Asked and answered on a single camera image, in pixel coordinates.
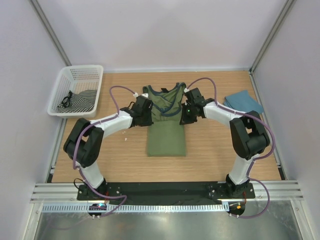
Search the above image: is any green tank top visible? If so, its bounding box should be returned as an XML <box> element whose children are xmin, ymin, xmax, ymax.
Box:
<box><xmin>142</xmin><ymin>82</ymin><xmax>187</xmax><ymax>157</ymax></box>

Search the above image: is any blue tank top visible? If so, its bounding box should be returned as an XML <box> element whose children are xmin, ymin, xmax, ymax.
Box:
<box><xmin>223</xmin><ymin>90</ymin><xmax>264</xmax><ymax>114</ymax></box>

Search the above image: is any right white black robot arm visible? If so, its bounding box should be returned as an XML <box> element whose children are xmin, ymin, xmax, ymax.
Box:
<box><xmin>180</xmin><ymin>88</ymin><xmax>270</xmax><ymax>198</ymax></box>

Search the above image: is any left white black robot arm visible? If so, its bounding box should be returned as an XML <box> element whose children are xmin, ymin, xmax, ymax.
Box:
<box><xmin>63</xmin><ymin>93</ymin><xmax>153</xmax><ymax>200</ymax></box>

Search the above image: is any black white striped tank top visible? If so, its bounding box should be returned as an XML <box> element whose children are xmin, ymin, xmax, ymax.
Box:
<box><xmin>57</xmin><ymin>89</ymin><xmax>97</xmax><ymax>113</ymax></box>

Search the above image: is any white plastic laundry basket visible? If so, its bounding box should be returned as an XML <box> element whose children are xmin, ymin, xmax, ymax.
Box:
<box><xmin>47</xmin><ymin>64</ymin><xmax>104</xmax><ymax>119</ymax></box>

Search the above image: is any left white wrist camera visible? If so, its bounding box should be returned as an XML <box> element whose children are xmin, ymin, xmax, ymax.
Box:
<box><xmin>133</xmin><ymin>92</ymin><xmax>149</xmax><ymax>98</ymax></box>

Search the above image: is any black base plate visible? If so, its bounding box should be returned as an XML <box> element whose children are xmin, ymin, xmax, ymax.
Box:
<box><xmin>76</xmin><ymin>181</ymin><xmax>256</xmax><ymax>205</ymax></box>

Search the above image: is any white slotted cable duct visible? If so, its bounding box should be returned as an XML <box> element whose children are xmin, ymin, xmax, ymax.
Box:
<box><xmin>42</xmin><ymin>202</ymin><xmax>229</xmax><ymax>213</ymax></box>

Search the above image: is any aluminium front rail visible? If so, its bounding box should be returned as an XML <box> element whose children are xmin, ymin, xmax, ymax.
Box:
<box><xmin>30</xmin><ymin>180</ymin><xmax>304</xmax><ymax>203</ymax></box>

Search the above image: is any right aluminium frame post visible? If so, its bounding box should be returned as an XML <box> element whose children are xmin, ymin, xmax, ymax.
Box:
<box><xmin>249</xmin><ymin>0</ymin><xmax>296</xmax><ymax>75</ymax></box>

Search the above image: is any aluminium frame post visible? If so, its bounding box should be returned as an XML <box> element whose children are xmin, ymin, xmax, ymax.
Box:
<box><xmin>249</xmin><ymin>0</ymin><xmax>296</xmax><ymax>75</ymax></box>
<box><xmin>28</xmin><ymin>0</ymin><xmax>72</xmax><ymax>67</ymax></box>

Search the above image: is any left aluminium frame post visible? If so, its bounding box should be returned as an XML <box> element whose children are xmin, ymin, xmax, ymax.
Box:
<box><xmin>28</xmin><ymin>0</ymin><xmax>72</xmax><ymax>67</ymax></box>

